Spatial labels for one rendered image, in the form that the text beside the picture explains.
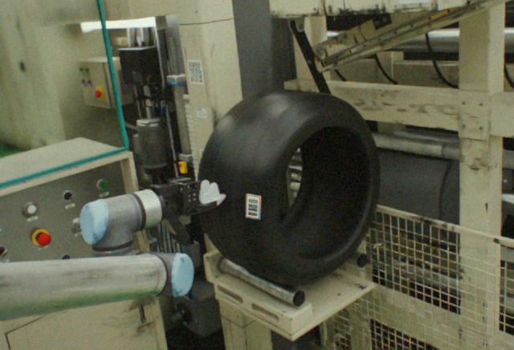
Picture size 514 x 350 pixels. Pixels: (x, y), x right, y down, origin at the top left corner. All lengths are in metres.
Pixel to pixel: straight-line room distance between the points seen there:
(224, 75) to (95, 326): 0.93
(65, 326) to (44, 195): 0.43
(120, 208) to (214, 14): 0.72
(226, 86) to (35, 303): 1.04
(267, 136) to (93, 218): 0.48
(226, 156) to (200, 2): 0.48
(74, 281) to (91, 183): 0.96
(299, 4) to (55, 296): 1.16
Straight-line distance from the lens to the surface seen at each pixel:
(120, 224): 1.29
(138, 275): 1.13
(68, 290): 0.99
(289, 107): 1.50
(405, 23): 1.70
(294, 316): 1.64
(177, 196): 1.39
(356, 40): 1.82
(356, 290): 1.85
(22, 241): 1.89
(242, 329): 2.06
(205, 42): 1.73
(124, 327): 2.09
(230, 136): 1.53
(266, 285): 1.70
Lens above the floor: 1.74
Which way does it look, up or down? 17 degrees down
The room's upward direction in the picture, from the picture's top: 6 degrees counter-clockwise
